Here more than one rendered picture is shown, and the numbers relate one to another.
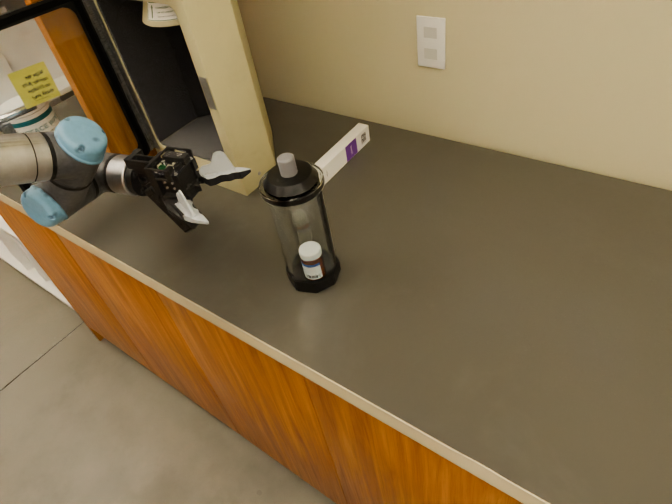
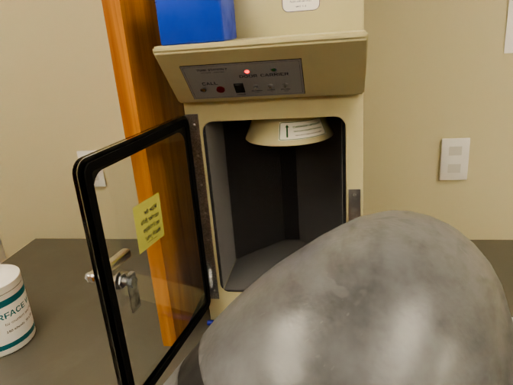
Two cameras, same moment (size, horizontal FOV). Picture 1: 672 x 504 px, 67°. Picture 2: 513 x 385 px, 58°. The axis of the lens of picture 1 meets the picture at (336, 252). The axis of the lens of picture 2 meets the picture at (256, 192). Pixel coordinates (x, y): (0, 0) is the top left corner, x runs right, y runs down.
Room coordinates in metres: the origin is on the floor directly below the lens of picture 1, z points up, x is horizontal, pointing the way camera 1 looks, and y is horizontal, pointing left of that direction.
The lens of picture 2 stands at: (0.44, 0.78, 1.53)
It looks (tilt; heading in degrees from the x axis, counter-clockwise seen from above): 20 degrees down; 327
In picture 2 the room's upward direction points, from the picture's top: 4 degrees counter-clockwise
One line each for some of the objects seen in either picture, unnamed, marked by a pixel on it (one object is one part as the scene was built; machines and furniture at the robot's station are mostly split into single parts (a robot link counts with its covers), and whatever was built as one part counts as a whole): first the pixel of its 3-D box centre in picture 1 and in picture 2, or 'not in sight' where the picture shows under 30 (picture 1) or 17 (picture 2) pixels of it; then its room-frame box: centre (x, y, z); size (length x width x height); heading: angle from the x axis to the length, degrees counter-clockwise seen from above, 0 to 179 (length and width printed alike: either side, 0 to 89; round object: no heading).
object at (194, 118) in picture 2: (122, 78); (201, 214); (1.20, 0.41, 1.19); 0.03 x 0.02 x 0.39; 46
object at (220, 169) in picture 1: (223, 165); not in sight; (0.82, 0.17, 1.14); 0.09 x 0.03 x 0.06; 97
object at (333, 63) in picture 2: not in sight; (263, 70); (1.06, 0.33, 1.46); 0.32 x 0.12 x 0.10; 46
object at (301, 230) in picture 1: (303, 228); not in sight; (0.69, 0.05, 1.06); 0.11 x 0.11 x 0.21
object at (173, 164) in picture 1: (163, 176); not in sight; (0.81, 0.28, 1.15); 0.12 x 0.08 x 0.09; 61
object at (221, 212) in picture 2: (204, 61); (283, 189); (1.19, 0.21, 1.19); 0.26 x 0.24 x 0.35; 46
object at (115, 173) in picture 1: (131, 174); not in sight; (0.85, 0.35, 1.14); 0.08 x 0.05 x 0.08; 151
